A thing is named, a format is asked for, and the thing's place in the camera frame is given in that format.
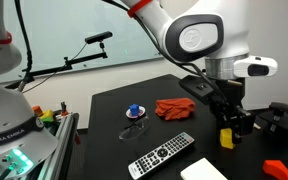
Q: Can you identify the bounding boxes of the thin black camera cable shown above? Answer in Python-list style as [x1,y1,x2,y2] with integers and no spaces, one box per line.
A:
[22,43,89,94]

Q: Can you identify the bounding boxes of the orange cloth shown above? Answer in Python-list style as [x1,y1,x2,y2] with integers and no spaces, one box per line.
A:
[154,97,197,121]

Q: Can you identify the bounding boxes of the black stereo camera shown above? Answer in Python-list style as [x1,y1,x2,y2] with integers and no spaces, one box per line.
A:
[84,30,114,45]

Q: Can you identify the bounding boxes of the white plate red pattern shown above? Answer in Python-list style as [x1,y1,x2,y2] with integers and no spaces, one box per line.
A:
[125,105,147,120]

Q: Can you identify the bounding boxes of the clear safety glasses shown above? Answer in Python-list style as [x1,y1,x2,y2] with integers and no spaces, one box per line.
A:
[118,114,151,141]

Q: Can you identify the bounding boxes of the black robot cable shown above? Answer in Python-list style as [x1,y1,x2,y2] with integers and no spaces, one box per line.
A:
[13,0,34,92]
[102,0,226,103]

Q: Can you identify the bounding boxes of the orange arch block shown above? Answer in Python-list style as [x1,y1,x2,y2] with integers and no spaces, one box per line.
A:
[262,159,288,180]

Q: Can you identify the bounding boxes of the black orange clamp handle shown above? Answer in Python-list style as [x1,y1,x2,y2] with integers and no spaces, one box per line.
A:
[59,101,70,117]

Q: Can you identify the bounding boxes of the white square pad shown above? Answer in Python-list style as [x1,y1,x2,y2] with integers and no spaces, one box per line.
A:
[179,157,228,180]

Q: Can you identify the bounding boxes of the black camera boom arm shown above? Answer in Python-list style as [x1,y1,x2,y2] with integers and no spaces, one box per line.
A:
[3,41,109,90]

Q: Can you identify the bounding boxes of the silver remote control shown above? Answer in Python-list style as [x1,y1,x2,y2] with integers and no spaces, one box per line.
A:
[127,131,196,180]

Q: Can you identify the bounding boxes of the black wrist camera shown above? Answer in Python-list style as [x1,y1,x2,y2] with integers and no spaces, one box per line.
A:
[178,74,218,106]

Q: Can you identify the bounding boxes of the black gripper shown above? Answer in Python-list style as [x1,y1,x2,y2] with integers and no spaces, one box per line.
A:
[209,79,256,145]

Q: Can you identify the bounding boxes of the blue block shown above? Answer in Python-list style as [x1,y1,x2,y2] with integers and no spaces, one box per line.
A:
[129,103,140,117]

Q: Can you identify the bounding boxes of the aluminium frame rail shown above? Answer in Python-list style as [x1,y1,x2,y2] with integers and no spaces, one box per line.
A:
[33,111,82,180]

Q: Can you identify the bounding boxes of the glass whiteboard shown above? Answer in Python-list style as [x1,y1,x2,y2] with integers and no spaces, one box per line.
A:
[0,0,167,84]

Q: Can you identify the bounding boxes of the black clamp mount knob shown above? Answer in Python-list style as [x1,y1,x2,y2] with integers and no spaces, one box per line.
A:
[258,101,288,136]

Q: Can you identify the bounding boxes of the red tag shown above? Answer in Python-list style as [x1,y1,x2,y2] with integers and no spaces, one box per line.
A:
[73,131,82,146]

